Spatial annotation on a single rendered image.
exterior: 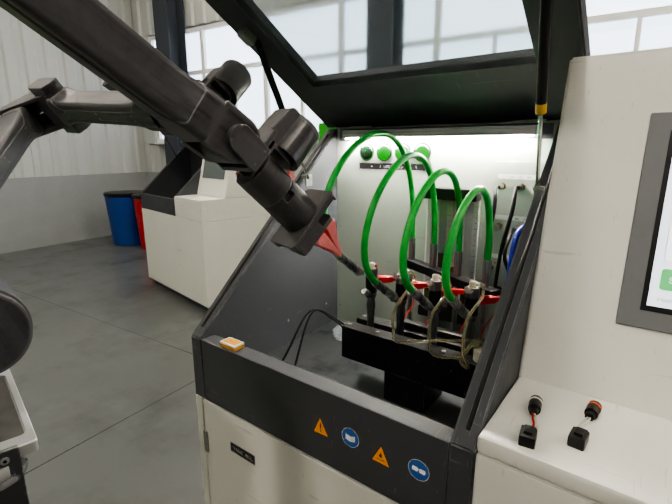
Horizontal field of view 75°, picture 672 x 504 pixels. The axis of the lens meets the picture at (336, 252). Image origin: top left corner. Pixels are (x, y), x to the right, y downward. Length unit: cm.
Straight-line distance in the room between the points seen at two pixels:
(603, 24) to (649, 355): 425
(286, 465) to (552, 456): 55
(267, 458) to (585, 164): 87
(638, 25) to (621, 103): 397
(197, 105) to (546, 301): 67
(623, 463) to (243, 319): 84
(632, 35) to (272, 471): 454
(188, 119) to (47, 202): 713
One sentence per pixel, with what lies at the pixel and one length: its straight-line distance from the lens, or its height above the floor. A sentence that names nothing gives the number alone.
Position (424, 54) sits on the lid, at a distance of 106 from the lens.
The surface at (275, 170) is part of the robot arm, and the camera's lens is 58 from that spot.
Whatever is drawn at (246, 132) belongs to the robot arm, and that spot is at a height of 141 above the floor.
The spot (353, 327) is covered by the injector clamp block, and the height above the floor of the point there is 98.
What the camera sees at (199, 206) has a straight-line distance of 373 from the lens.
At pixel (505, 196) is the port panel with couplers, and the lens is 116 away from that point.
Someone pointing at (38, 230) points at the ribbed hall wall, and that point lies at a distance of 760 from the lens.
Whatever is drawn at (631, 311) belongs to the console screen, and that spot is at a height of 113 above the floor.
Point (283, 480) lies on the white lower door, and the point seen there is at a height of 69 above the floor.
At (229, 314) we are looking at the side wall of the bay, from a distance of 114.
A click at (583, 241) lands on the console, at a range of 87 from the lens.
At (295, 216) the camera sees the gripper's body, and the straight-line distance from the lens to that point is 61.
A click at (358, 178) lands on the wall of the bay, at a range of 134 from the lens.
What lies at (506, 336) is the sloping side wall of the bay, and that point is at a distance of 80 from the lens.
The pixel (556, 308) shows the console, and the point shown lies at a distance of 88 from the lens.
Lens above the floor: 139
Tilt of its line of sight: 13 degrees down
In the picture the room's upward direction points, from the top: straight up
